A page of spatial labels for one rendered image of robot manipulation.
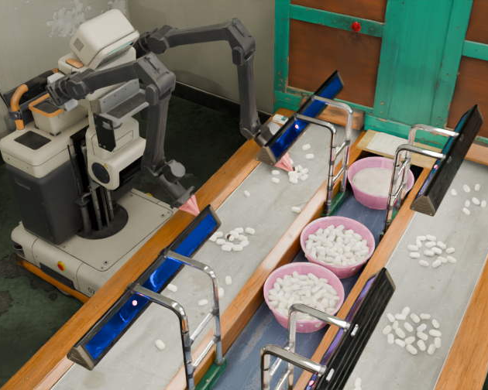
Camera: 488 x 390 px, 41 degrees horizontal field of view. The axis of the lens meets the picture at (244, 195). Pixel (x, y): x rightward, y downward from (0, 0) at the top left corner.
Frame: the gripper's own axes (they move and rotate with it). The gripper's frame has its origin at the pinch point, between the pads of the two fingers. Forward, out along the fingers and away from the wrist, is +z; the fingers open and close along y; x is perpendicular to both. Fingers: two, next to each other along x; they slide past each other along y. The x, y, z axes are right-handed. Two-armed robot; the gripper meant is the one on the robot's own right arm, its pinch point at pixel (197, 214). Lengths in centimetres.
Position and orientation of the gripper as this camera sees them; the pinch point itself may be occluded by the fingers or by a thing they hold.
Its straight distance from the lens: 242.8
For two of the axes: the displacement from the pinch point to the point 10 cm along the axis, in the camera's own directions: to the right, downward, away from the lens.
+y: 4.9, -5.4, 6.8
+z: 6.6, 7.4, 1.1
